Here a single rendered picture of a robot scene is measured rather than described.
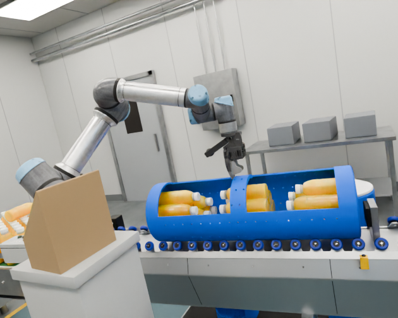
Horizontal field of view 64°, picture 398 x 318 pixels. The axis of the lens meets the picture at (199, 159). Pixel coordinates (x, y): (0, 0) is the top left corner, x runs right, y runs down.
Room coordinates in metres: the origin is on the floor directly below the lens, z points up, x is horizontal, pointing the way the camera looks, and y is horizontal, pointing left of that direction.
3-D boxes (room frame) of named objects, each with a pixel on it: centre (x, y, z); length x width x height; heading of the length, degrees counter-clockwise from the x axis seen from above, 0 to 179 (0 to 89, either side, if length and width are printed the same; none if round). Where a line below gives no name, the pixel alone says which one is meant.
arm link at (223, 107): (1.36, -0.14, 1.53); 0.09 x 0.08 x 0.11; 88
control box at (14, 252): (1.49, 0.92, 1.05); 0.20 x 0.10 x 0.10; 67
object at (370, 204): (1.16, -0.61, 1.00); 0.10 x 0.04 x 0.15; 157
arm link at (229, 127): (1.36, -0.15, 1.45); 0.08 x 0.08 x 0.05
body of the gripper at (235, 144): (1.35, -0.15, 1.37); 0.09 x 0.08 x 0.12; 67
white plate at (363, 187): (1.52, -0.67, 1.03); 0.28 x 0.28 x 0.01
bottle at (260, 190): (1.34, -0.17, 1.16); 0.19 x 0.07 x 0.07; 67
